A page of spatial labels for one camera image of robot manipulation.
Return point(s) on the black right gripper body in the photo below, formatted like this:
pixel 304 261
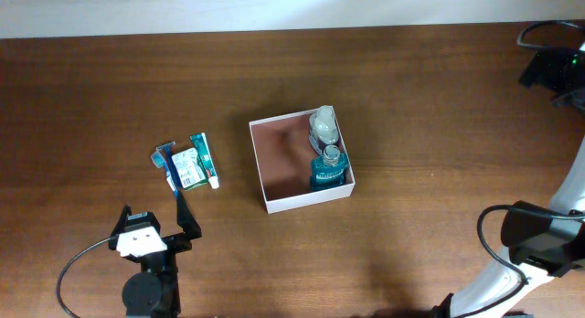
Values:
pixel 559 69

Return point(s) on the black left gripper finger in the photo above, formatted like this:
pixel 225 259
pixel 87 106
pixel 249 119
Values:
pixel 185 219
pixel 122 221

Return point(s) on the blue white toothbrush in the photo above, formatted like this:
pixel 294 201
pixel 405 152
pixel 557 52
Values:
pixel 160 163

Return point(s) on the blue mouthwash bottle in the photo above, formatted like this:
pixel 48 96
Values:
pixel 329 169

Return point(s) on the clear sanitizer bottle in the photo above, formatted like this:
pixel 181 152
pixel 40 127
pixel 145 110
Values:
pixel 323 129

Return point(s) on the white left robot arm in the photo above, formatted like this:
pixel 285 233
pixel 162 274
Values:
pixel 154 290

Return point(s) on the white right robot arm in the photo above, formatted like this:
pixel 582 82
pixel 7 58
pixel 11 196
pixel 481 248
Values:
pixel 539 244

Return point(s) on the white green soap packet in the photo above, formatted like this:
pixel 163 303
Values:
pixel 189 170

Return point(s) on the green toothpaste tube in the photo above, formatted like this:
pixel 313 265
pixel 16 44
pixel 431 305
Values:
pixel 200 142

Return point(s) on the white pink open box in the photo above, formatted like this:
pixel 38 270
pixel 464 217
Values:
pixel 283 156

